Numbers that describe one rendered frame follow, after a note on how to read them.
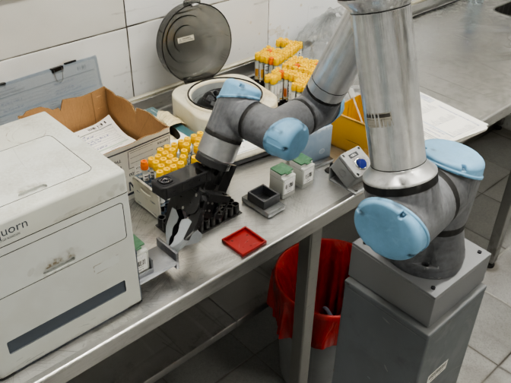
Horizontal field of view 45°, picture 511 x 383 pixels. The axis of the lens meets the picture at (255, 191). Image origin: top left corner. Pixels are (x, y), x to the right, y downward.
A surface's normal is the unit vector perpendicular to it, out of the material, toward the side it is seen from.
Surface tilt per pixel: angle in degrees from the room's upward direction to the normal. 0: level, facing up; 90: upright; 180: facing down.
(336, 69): 97
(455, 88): 0
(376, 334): 90
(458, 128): 1
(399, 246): 96
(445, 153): 9
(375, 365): 90
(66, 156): 0
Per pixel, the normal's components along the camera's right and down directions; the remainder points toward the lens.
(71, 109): 0.66, 0.40
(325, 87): -0.37, 0.62
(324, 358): -0.08, 0.63
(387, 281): -0.73, 0.38
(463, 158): 0.15, -0.86
